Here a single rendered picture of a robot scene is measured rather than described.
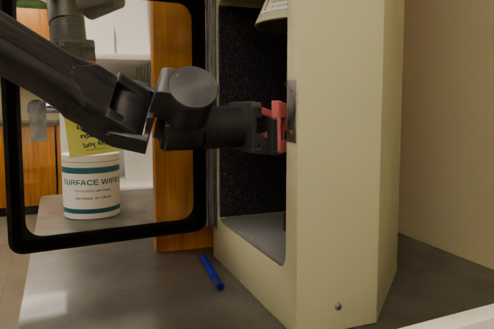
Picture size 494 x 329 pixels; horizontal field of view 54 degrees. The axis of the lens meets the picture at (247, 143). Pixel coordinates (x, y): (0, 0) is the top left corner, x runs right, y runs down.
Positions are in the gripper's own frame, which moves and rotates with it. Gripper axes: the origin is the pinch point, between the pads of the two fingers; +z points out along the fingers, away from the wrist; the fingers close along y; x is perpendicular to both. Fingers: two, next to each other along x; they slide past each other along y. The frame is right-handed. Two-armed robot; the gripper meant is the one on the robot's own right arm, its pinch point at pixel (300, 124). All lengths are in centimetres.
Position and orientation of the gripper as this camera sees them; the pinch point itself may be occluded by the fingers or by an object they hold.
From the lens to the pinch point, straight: 69.6
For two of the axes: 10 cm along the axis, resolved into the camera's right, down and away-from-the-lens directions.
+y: -3.3, -0.7, 9.4
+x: 0.2, 10.0, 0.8
